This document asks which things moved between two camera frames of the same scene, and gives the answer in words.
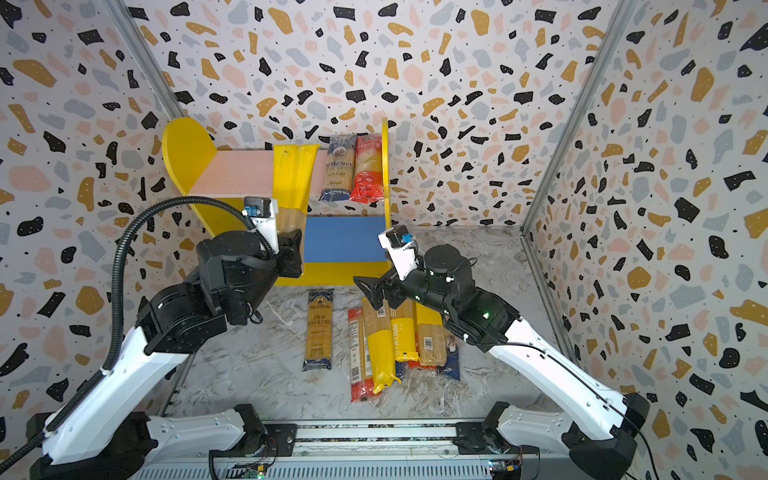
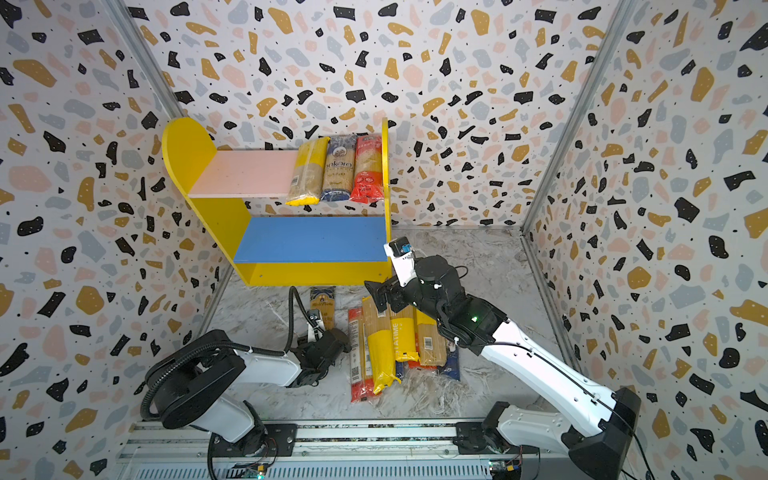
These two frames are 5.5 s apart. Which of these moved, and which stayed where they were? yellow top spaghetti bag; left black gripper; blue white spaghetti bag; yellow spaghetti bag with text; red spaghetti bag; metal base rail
Moved: left black gripper; yellow top spaghetti bag
Stayed: red spaghetti bag; yellow spaghetti bag with text; metal base rail; blue white spaghetti bag
